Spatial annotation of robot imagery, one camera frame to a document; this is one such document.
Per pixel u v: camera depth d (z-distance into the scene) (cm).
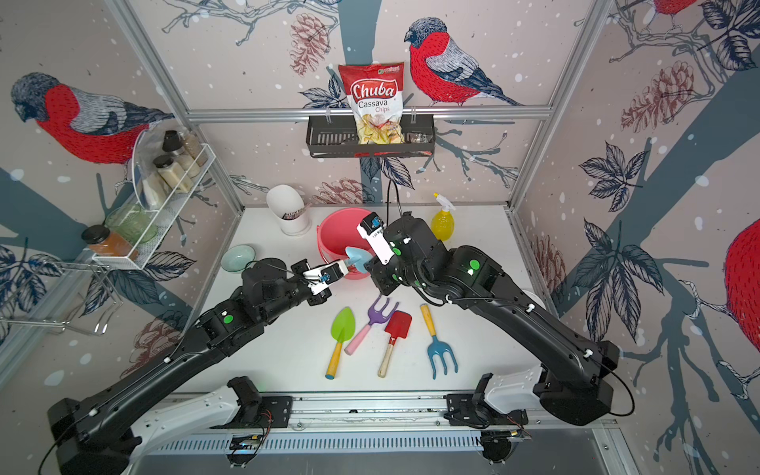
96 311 67
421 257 42
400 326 86
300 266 60
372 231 51
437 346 83
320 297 59
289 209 111
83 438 38
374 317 91
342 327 88
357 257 65
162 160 76
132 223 69
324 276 55
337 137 95
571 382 38
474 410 65
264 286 49
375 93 81
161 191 74
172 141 78
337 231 91
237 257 101
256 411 67
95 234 60
